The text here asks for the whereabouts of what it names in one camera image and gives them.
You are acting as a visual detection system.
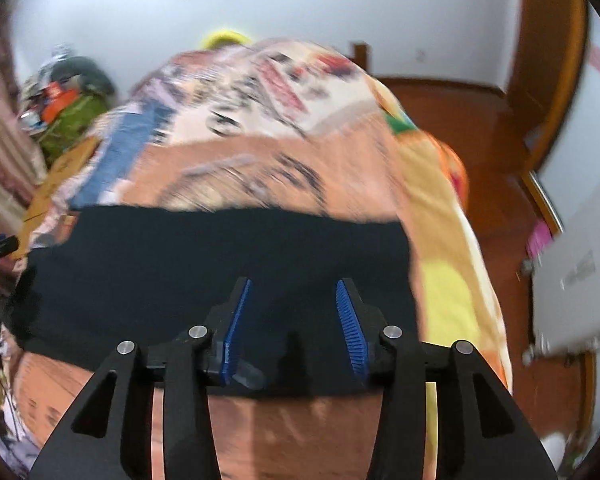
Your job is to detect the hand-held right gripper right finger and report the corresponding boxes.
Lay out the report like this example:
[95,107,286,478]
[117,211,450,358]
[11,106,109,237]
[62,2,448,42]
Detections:
[335,277,561,480]

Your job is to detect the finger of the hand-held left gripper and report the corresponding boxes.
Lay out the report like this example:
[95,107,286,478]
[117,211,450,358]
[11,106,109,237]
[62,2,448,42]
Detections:
[0,234,21,268]

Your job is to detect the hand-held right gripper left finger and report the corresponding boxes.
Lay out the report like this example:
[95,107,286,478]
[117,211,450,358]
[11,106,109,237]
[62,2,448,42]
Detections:
[27,277,266,480]

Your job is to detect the black pants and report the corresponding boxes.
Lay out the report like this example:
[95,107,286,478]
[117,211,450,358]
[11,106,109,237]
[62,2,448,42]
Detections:
[7,204,428,401]

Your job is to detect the bamboo lap desk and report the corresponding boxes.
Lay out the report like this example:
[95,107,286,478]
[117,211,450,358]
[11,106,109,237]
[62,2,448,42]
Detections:
[20,135,106,261]

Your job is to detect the striped pink curtain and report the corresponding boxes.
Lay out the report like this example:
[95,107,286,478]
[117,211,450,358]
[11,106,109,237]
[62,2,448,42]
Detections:
[0,10,48,241]

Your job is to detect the blue jeans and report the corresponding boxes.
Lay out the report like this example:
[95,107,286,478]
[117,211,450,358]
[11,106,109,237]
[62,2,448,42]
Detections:
[70,110,166,209]

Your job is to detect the green storage box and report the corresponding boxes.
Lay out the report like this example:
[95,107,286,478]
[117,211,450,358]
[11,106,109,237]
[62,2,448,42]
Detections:
[40,95,108,166]

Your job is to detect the orange box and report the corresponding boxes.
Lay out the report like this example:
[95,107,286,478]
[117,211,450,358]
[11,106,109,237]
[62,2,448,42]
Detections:
[40,82,81,123]

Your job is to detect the bed with newspaper-print cover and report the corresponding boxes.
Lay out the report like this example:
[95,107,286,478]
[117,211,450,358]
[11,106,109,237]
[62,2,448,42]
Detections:
[0,37,513,480]

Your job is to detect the grey pillow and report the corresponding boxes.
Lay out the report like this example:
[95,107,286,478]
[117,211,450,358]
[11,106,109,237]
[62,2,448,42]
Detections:
[70,56,116,96]

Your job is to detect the pink object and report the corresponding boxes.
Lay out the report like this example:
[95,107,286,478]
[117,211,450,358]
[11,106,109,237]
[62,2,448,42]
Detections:
[525,222,553,261]

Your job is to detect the white wardrobe sliding door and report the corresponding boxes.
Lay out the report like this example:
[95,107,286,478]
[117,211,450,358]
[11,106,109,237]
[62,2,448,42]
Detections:
[522,10,600,361]

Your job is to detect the wooden bedpost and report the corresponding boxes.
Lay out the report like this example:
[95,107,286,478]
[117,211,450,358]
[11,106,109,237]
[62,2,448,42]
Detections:
[350,42,370,73]

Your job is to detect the yellow foam headboard pad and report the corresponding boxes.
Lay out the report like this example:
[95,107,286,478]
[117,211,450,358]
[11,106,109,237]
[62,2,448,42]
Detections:
[200,30,253,51]

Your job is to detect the brown wooden door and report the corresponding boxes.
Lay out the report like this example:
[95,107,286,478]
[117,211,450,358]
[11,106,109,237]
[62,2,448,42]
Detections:
[507,0,588,171]

